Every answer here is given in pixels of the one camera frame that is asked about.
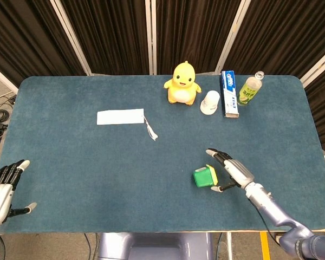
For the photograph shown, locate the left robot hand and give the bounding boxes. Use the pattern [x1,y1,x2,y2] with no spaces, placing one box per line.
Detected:
[0,159,37,225]

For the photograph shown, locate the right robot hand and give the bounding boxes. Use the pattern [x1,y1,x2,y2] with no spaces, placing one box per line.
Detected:
[205,148,256,192]

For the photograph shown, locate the yellow green soap box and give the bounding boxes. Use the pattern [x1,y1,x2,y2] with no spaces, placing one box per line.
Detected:
[192,164,218,188]

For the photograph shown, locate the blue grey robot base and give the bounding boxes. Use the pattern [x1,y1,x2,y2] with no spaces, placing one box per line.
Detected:
[96,232,215,260]

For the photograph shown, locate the white plastic jar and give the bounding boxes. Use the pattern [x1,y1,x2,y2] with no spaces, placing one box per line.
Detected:
[200,90,221,115]

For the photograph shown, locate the blue white toothpaste box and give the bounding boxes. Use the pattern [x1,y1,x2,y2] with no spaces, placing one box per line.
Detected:
[221,70,240,119]

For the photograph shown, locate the green drink bottle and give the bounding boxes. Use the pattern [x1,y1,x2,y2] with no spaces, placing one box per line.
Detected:
[237,70,264,107]

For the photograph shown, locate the yellow duck plush toy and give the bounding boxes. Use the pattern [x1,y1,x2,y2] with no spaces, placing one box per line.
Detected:
[164,61,203,106]

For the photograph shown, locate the blue table mat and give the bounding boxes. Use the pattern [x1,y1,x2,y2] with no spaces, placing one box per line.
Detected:
[0,74,325,235]

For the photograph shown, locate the white paper tag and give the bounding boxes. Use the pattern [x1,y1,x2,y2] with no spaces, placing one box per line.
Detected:
[96,108,159,141]

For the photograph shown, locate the dark folding screen panels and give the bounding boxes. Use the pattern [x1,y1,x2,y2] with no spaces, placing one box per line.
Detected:
[0,0,325,157]

